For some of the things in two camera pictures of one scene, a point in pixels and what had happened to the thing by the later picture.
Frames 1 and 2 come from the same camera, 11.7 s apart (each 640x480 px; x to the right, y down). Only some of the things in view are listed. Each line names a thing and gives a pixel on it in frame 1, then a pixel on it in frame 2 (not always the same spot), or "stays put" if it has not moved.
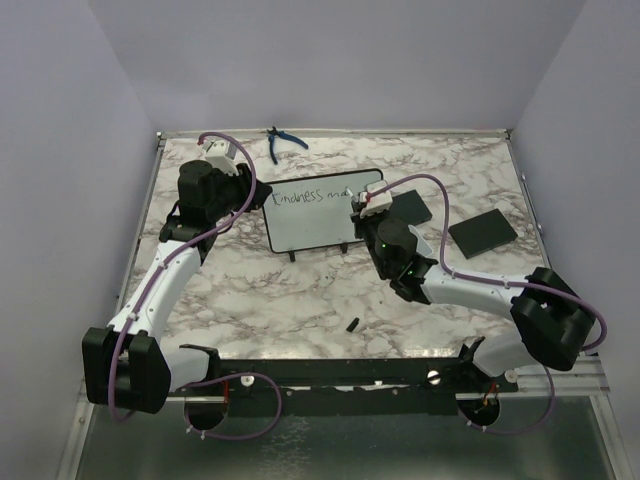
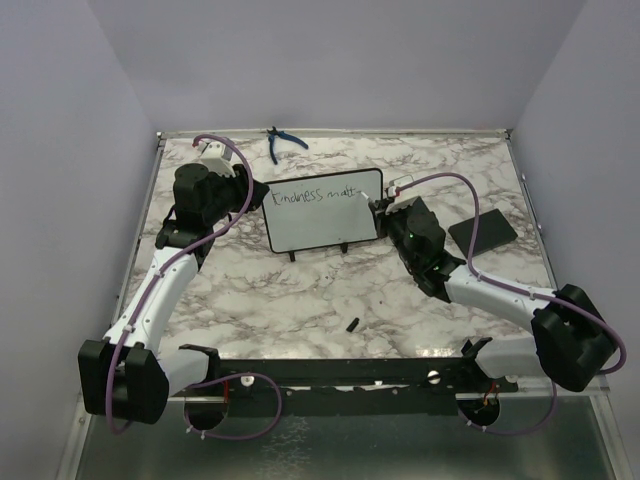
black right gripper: (358, 224) → (382, 219)
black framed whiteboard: (314, 211) stays put
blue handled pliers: (274, 132) stays put
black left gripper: (242, 180) stays put
